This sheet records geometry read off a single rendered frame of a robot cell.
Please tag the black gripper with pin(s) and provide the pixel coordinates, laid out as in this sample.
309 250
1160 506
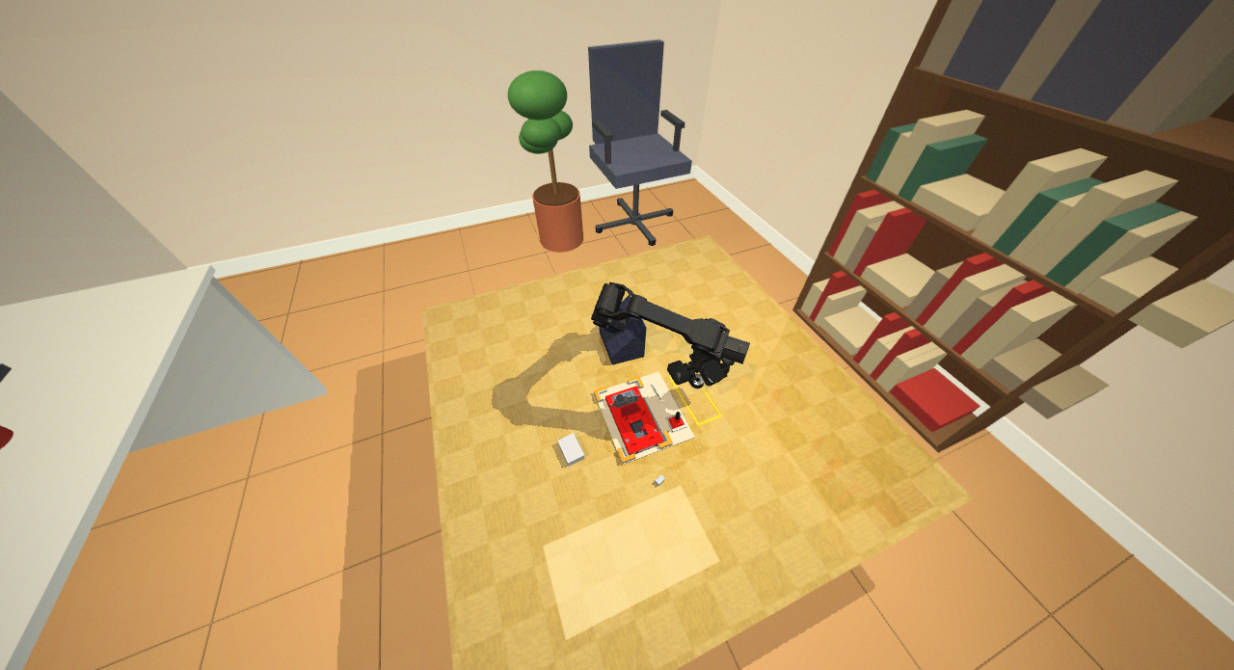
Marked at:
683 372

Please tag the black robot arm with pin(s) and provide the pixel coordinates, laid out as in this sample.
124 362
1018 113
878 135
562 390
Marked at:
709 336

